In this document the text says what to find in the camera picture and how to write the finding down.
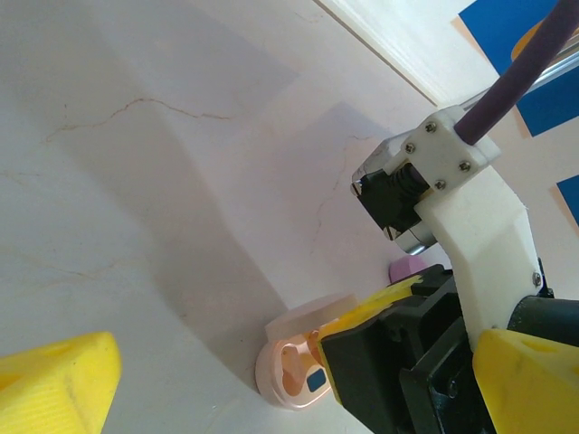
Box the purple charging case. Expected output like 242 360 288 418
387 256 430 285

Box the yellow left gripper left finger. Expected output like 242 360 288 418
0 331 124 434

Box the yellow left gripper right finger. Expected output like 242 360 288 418
471 327 579 434

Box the aluminium frame post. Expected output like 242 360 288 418
515 44 579 99

